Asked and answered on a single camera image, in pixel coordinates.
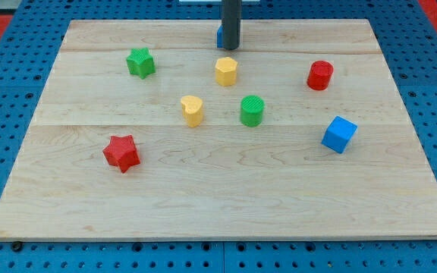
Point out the green cylinder block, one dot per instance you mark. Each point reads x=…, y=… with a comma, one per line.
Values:
x=252, y=108

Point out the blue cube block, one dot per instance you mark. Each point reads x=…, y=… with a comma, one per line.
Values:
x=338, y=134

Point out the red star block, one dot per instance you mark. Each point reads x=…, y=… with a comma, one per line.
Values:
x=122, y=152

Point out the red cylinder block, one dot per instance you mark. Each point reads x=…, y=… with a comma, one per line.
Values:
x=320, y=75

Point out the yellow hexagon block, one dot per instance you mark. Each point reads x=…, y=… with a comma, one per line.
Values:
x=226, y=71

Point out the green star block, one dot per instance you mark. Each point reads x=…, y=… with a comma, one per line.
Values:
x=140, y=62

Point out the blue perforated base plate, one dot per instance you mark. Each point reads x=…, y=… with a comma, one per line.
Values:
x=406, y=34

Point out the blue triangle block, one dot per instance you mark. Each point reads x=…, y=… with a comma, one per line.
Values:
x=219, y=35

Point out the yellow heart block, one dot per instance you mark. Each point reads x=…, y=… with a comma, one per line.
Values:
x=192, y=110

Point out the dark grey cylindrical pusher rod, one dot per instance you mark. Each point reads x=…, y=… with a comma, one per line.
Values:
x=231, y=24

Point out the light wooden board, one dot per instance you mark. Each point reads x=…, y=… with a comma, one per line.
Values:
x=221, y=180

